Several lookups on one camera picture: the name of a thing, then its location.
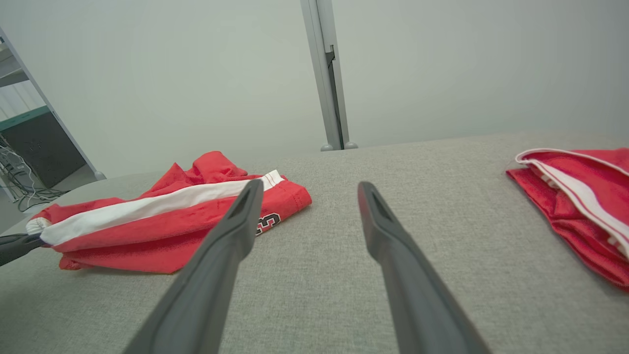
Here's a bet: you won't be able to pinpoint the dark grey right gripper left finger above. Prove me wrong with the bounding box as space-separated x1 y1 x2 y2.
123 179 265 354

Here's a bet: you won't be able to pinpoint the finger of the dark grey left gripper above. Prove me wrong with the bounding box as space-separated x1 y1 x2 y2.
0 234 48 267

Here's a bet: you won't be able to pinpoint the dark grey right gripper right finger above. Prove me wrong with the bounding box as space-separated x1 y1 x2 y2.
357 181 492 354

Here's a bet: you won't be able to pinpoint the red shorts with white stripe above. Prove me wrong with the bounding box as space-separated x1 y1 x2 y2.
26 151 313 274

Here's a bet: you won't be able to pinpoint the red white-striped Bulls jersey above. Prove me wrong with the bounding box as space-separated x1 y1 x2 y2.
506 147 629 291

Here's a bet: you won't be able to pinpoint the dark cabinet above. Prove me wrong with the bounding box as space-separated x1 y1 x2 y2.
0 111 88 190

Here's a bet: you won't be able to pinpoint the tangled floor cables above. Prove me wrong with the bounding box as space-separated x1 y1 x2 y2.
0 143 69 213

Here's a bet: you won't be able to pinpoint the grey partition end post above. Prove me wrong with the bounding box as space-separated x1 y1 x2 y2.
0 27 107 181

